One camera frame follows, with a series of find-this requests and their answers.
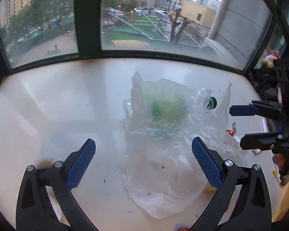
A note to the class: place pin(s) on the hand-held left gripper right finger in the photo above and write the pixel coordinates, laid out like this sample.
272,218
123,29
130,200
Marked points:
205,163

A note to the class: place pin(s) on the crushed clear bottle green cap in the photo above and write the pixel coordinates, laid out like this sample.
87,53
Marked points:
212,102

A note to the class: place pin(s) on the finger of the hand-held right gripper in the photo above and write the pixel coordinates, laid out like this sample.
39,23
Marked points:
243,110
255,140

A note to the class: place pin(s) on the clear plastic bag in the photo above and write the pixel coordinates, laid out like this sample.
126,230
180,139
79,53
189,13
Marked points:
158,173

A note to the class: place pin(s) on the dark window frame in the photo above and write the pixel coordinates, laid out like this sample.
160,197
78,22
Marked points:
86,16

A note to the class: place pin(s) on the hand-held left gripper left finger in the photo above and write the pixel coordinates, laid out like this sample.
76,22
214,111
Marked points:
83,163

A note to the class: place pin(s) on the red shiny candy wrapper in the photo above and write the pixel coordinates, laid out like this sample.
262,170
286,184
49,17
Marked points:
229,132

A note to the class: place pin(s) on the white marker yellow cap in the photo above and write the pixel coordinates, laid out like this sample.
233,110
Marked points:
276,176

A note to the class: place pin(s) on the pink plush toy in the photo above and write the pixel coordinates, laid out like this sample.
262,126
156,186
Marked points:
269,61

